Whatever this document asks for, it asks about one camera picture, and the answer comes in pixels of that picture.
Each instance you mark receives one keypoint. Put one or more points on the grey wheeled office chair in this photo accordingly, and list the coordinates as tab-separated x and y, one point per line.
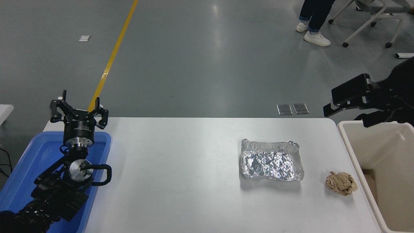
378	13

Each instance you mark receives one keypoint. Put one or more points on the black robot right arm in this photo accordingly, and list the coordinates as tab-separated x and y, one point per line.
404	84

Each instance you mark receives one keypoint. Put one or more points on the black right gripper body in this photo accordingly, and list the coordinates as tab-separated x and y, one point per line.
383	95

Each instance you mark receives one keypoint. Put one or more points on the metal floor plate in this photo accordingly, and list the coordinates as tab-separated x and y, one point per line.
285	109
301	108

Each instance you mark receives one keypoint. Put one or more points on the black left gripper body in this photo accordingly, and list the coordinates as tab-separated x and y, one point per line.
79	127

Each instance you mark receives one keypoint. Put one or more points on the crumpled tan paper ball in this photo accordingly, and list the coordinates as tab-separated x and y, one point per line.
341	183

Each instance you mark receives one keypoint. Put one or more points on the foil tray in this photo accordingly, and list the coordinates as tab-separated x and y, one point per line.
271	161

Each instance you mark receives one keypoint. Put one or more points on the white bar on floor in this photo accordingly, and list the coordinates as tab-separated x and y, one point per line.
404	55

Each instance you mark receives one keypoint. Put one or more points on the large pale bin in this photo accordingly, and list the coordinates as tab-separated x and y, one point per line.
388	149

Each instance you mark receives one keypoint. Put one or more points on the blue plastic tray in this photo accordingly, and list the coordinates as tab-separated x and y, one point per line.
35	152

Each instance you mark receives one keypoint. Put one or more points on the small white side table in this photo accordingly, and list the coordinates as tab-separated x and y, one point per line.
5	113

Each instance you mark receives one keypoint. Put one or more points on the person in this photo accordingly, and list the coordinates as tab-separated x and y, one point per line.
318	16

